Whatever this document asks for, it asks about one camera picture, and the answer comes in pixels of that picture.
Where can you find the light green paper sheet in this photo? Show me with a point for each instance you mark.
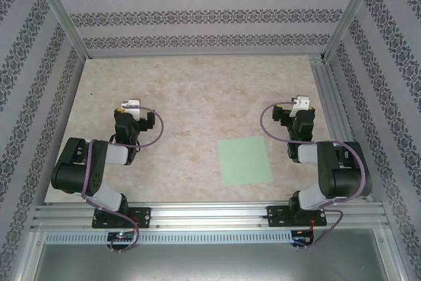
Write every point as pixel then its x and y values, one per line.
pixel 245 161

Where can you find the small circuit board green light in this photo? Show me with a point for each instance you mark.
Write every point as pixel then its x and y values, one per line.
pixel 120 236

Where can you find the small circuit board blue part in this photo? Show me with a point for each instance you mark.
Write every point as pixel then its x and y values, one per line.
pixel 301 235

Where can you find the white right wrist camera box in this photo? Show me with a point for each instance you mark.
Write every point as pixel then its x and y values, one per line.
pixel 302 100

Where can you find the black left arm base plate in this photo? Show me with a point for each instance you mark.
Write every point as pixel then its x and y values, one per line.
pixel 144 216

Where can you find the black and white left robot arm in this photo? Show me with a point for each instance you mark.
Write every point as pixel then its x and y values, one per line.
pixel 98 162

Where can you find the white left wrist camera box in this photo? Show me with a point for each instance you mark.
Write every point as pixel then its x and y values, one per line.
pixel 133 103

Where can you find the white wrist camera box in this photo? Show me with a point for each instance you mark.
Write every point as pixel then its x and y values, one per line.
pixel 133 103
pixel 302 100

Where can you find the grey metal panel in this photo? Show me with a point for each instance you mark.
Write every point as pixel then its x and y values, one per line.
pixel 210 263

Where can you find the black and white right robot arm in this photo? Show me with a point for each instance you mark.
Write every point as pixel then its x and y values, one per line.
pixel 345 175

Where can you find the aluminium frame post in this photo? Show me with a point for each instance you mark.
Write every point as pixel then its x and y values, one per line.
pixel 62 14
pixel 351 14

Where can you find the aluminium side rail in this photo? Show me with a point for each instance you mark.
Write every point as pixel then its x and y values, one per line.
pixel 331 96

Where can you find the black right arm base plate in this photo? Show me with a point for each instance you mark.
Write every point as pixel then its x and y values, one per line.
pixel 274 216

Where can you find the long aluminium mounting rail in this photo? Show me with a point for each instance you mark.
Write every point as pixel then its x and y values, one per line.
pixel 204 213

